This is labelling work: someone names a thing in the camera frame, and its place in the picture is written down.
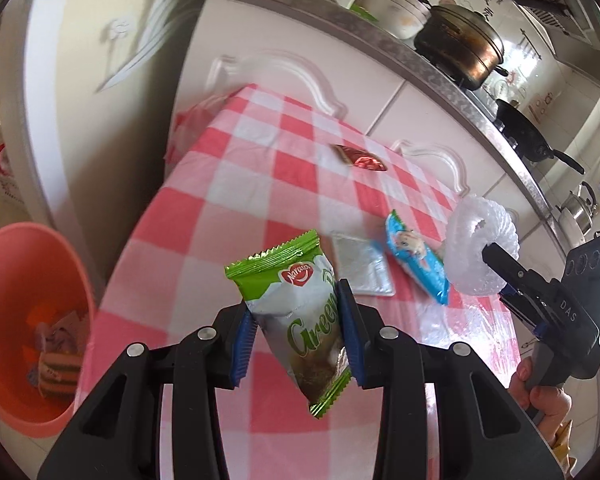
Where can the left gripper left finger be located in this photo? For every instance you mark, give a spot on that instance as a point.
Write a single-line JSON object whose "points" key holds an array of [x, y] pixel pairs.
{"points": [[115, 433]]}

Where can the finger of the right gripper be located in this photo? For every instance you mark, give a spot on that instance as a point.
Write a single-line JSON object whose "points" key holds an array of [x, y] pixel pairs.
{"points": [[529, 312], [518, 280]]}

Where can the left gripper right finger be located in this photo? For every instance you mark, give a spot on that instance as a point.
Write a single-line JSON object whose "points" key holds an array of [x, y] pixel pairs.
{"points": [[443, 400]]}

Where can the white foam fruit net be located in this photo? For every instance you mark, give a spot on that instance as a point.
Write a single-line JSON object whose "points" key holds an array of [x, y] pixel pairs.
{"points": [[474, 224]]}

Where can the blue wet wipes pack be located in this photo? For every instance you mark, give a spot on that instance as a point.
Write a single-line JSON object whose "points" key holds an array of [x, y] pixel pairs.
{"points": [[416, 258]]}

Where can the silver foil pouch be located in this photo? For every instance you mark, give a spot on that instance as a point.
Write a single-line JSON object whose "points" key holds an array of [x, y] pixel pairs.
{"points": [[363, 264]]}

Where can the red candy wrapper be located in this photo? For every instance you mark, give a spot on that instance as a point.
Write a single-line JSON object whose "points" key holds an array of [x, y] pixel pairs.
{"points": [[355, 157]]}

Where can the green snack packet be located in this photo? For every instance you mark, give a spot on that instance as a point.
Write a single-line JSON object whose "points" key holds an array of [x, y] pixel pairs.
{"points": [[290, 290]]}

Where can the yellow-green scouring sponge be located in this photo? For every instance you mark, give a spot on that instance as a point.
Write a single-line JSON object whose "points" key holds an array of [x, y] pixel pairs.
{"points": [[58, 373]]}

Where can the blue white knotted cloth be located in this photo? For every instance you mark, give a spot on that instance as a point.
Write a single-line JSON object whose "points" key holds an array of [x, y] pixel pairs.
{"points": [[68, 336]]}

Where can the pink plastic trash basin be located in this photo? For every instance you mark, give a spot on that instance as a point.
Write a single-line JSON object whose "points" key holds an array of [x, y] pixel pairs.
{"points": [[41, 281]]}

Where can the white lower kitchen cabinets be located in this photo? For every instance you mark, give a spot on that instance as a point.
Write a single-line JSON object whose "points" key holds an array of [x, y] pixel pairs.
{"points": [[343, 66]]}

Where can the person's right hand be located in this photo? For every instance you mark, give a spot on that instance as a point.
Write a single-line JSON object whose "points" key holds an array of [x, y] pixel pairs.
{"points": [[553, 402]]}

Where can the steel kettle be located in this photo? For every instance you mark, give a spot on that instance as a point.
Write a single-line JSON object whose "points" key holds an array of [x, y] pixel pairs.
{"points": [[580, 208]]}

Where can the black frying pan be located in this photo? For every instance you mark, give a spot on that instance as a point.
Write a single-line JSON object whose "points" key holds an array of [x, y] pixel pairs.
{"points": [[528, 142]]}

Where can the bronze steamer pot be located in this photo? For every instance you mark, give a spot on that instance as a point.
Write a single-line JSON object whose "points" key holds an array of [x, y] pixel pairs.
{"points": [[461, 43]]}

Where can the red white checkered tablecloth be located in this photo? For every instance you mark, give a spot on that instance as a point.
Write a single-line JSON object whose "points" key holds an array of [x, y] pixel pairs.
{"points": [[246, 172]]}

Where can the stack of white bowls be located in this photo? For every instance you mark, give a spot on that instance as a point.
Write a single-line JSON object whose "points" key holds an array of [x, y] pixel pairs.
{"points": [[403, 19]]}

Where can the white basket with bags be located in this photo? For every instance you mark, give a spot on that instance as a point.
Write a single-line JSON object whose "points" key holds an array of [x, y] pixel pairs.
{"points": [[8, 184]]}

